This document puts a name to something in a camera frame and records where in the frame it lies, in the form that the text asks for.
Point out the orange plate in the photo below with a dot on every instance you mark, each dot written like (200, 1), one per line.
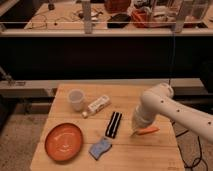
(63, 142)

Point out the orange pepper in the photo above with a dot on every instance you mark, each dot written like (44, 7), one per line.
(147, 130)

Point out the white tube bottle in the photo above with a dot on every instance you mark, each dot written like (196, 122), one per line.
(96, 106)

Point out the red box on bench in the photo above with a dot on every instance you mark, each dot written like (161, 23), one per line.
(140, 18)

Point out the white ceramic cup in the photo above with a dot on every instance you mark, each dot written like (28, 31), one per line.
(76, 98)

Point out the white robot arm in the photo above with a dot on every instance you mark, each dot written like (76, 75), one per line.
(159, 100)

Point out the black tray on bench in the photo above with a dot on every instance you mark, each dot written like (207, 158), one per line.
(119, 20)

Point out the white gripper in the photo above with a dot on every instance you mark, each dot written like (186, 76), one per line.
(142, 118)

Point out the black striped block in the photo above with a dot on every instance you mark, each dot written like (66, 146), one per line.
(113, 125)

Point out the grey metal post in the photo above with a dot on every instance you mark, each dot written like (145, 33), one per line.
(184, 11)
(86, 7)

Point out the grey metal post right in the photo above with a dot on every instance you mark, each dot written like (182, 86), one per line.
(184, 11)

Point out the blue sponge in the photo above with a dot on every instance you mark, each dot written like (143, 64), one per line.
(99, 148)

